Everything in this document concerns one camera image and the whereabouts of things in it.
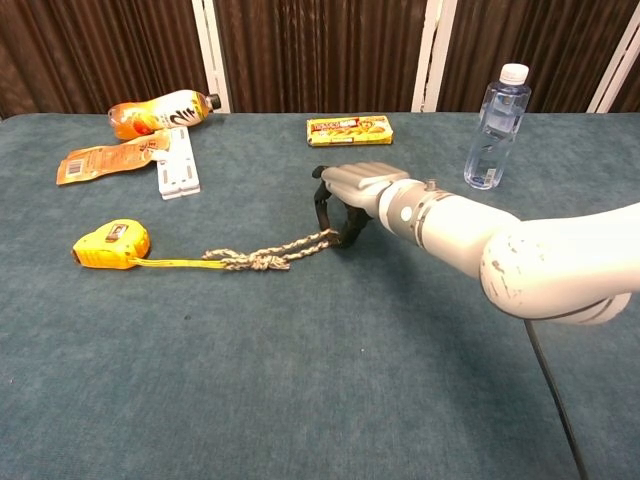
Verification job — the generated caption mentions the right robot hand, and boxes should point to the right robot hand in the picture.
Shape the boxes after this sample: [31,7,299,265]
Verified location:
[312,161,412,249]

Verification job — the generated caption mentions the braided beige rope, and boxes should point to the braided beige rope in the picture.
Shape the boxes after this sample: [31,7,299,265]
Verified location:
[201,228,341,272]

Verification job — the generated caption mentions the yellow tape measure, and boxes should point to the yellow tape measure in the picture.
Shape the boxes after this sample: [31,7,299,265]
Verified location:
[71,218,225,271]

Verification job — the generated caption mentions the yellow snack box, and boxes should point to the yellow snack box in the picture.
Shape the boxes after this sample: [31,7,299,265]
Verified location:
[306,114,394,148]

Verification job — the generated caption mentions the brown pleated curtain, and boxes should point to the brown pleated curtain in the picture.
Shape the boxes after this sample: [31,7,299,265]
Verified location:
[0,0,640,120]

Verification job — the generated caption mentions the clear water bottle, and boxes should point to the clear water bottle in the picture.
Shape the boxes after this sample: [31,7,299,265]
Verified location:
[463,63,532,191]

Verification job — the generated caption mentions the white plastic power strip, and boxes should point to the white plastic power strip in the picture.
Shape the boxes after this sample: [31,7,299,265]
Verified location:
[155,125,202,201]

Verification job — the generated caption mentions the orange drink bottle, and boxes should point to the orange drink bottle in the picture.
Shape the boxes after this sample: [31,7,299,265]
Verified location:
[107,89,222,142]

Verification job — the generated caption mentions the orange snack wrapper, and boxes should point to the orange snack wrapper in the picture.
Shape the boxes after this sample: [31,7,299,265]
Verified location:
[55,130,172,187]

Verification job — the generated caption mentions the white frame post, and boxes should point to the white frame post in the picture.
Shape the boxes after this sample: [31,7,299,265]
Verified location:
[587,0,640,114]
[191,0,232,114]
[410,0,459,113]

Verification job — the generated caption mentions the black cable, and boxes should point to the black cable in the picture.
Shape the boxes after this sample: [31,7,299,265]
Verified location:
[523,319,590,480]

